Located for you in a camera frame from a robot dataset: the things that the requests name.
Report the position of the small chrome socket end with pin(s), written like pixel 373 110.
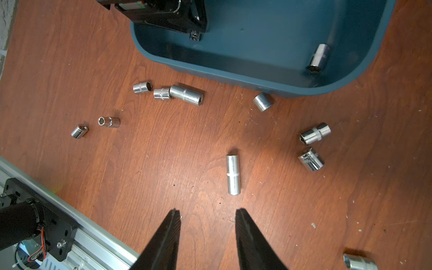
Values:
pixel 142 87

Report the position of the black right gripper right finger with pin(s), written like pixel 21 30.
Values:
pixel 254 252

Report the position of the chrome socket stepped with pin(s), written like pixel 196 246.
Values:
pixel 315 134

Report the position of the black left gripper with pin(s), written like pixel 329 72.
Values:
pixel 181 16

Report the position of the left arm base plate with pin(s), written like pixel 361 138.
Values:
pixel 26 215

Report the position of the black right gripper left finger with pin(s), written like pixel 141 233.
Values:
pixel 162 251

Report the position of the teal plastic storage box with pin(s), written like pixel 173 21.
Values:
pixel 267 45

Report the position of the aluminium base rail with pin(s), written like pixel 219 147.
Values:
pixel 94 248

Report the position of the chrome socket wide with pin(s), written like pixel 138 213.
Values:
pixel 311 160

